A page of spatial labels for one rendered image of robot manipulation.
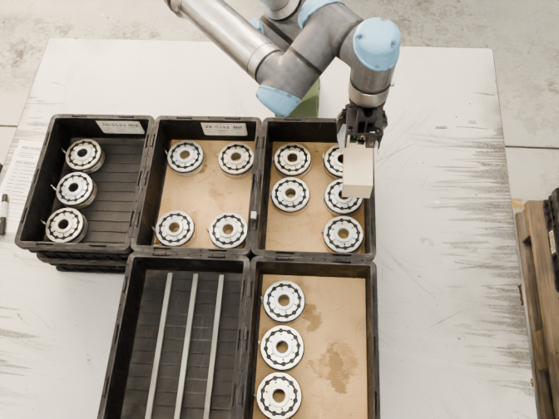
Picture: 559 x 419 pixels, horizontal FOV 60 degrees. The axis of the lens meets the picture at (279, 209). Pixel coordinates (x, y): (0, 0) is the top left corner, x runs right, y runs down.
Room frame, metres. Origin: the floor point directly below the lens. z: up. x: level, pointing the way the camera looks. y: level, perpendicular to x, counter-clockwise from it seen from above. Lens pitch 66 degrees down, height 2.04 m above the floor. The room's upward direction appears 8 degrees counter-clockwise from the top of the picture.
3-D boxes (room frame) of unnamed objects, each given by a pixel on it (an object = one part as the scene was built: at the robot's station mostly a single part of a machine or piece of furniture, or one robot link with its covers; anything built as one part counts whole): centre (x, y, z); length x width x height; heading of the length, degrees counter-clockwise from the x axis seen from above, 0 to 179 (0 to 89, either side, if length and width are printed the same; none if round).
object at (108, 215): (0.67, 0.49, 0.87); 0.40 x 0.30 x 0.11; 170
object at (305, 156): (0.68, -0.05, 0.86); 0.10 x 0.10 x 0.01
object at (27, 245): (0.67, 0.49, 0.92); 0.40 x 0.30 x 0.02; 170
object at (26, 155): (0.81, 0.77, 0.70); 0.33 x 0.23 x 0.01; 168
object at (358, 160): (0.57, -0.20, 1.08); 0.24 x 0.06 x 0.06; 168
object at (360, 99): (0.55, -0.20, 1.31); 0.08 x 0.08 x 0.05
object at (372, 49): (0.56, -0.19, 1.39); 0.09 x 0.08 x 0.11; 34
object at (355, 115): (0.55, -0.19, 1.23); 0.09 x 0.08 x 0.12; 168
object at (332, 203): (0.55, -0.17, 0.86); 0.10 x 0.10 x 0.01
